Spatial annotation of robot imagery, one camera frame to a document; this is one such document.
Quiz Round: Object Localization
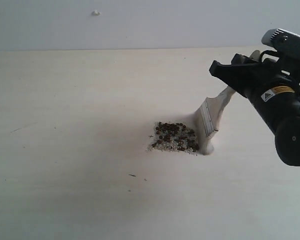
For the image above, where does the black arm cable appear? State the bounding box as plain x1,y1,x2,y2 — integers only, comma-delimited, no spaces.
258,49,300,103

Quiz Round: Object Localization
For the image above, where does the wide white wooden paint brush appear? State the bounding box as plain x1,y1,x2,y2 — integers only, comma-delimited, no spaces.
182,49,262,156

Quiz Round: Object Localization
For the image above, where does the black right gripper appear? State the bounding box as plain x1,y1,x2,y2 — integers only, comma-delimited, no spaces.
209,50,300,99

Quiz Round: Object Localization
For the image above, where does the scattered brown pellets and rice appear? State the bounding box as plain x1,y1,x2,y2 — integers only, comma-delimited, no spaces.
147,121,200,155

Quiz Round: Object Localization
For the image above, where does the small white wall hook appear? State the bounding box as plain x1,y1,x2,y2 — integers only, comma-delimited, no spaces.
91,10,101,17

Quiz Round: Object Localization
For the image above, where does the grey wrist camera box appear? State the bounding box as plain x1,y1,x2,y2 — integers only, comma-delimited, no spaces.
261,28,300,83

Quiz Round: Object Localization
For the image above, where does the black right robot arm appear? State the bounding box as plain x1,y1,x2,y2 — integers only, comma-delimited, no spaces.
209,50,300,167

